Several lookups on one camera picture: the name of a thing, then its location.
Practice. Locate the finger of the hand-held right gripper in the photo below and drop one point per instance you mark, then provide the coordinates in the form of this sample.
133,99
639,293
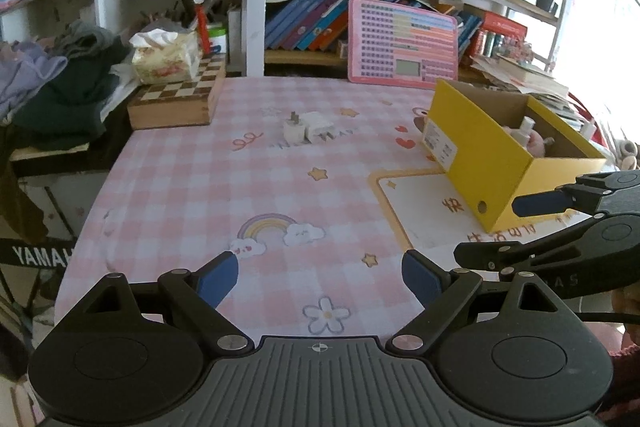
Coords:
520,254
537,203

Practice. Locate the person's right forearm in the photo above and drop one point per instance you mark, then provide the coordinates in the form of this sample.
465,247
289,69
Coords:
625,382

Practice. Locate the black cup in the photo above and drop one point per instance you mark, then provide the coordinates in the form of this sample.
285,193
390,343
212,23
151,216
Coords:
547,1

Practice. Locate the pink checkered tablecloth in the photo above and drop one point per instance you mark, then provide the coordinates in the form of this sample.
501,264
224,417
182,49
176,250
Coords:
280,192

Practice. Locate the beige plush toy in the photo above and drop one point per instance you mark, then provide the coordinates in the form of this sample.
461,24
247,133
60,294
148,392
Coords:
624,154

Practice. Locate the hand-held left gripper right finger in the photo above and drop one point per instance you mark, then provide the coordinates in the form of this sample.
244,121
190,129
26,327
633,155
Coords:
421,279

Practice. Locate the small white bottle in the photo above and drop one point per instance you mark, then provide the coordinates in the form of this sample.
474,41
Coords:
524,132

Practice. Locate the pink learning tablet board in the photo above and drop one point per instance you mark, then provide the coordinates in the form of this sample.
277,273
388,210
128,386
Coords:
400,42

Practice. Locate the red boxed book set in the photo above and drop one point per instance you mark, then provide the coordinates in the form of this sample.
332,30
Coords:
502,32

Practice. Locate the wooden chess box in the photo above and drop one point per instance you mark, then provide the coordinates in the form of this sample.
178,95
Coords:
175,102

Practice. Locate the pile of papers and books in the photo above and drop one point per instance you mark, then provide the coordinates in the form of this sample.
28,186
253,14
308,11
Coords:
530,82

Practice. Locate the pile of clothes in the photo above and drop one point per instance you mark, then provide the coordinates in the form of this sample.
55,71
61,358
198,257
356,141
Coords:
60,82

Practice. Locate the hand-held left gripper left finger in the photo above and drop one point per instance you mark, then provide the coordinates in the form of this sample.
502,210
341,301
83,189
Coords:
218,279

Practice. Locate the black keyboard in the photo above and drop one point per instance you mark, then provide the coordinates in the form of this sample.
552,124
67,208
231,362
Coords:
35,253

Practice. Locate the row of children's books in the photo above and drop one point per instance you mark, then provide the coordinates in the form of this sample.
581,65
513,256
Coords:
310,22

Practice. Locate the yellow cardboard box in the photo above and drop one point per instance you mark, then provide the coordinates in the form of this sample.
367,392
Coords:
480,167

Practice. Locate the floral tissue pack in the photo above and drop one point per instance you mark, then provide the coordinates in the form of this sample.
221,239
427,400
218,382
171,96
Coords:
165,59

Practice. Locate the white charger adapter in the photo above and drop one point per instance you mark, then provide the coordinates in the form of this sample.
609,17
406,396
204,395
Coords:
320,127
294,129

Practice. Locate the pink plush pig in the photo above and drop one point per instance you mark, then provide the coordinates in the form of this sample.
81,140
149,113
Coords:
534,142

